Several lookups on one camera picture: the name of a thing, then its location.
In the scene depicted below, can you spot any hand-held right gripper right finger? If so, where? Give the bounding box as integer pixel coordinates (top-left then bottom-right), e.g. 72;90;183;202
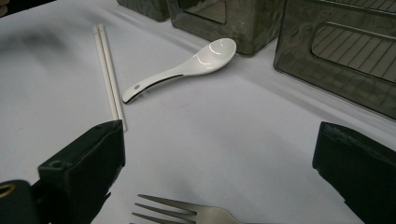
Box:
312;120;396;224

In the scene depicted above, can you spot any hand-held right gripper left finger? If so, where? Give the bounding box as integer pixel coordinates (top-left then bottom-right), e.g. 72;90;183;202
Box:
36;119;126;224

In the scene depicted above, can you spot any white chopstick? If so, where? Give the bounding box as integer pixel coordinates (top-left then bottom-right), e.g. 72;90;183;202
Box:
97;23;129;133
92;25;121;121

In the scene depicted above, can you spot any metal fork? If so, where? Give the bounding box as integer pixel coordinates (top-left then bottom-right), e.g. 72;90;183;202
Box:
130;193;250;224

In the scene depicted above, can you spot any dark translucent plastic bin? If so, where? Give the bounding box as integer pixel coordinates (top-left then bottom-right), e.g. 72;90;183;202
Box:
116;0;171;22
273;0;396;121
166;0;288;57

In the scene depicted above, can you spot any white ceramic spoon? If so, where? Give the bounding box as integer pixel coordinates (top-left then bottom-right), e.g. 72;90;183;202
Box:
121;37;237;105

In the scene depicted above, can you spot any white table cover sheet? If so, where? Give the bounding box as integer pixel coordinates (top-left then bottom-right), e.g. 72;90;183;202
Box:
0;0;396;224

